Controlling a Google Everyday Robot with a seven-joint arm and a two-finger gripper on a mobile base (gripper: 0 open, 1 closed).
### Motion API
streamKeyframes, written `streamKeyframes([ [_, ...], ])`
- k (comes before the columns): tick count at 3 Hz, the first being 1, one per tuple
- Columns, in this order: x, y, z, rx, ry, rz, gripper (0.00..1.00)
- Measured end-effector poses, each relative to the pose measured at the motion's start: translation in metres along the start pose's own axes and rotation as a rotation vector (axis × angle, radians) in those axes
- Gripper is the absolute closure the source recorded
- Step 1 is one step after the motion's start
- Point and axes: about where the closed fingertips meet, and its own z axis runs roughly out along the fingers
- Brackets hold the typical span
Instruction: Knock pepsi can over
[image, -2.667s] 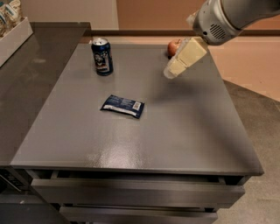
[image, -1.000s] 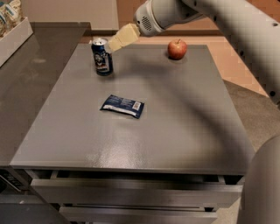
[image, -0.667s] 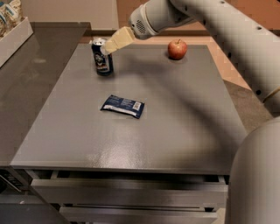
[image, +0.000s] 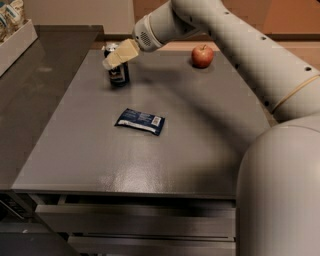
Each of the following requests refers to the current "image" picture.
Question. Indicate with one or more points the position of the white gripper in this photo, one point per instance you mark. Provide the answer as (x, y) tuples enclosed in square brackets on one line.
[(142, 34)]

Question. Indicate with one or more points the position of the blue pepsi can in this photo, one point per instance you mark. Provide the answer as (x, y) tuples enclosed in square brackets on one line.
[(118, 76)]

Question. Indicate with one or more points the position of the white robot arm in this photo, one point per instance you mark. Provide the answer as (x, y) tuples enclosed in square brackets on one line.
[(278, 187)]

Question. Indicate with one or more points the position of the red apple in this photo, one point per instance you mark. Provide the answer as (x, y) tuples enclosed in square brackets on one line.
[(202, 56)]

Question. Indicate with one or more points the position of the blue snack packet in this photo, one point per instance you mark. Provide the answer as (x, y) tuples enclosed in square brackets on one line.
[(141, 121)]

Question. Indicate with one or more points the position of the white snack box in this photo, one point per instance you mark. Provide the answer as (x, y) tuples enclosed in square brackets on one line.
[(16, 45)]

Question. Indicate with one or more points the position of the snack bags in box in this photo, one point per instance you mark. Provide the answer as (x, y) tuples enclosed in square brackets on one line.
[(12, 17)]

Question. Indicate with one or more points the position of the grey upper drawer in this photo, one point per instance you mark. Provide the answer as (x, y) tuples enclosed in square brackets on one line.
[(142, 216)]

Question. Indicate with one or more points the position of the grey drawer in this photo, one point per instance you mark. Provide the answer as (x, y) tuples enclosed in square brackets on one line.
[(142, 216), (150, 247)]

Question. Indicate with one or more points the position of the grey lower drawer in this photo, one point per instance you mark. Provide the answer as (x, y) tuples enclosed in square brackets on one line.
[(150, 247)]

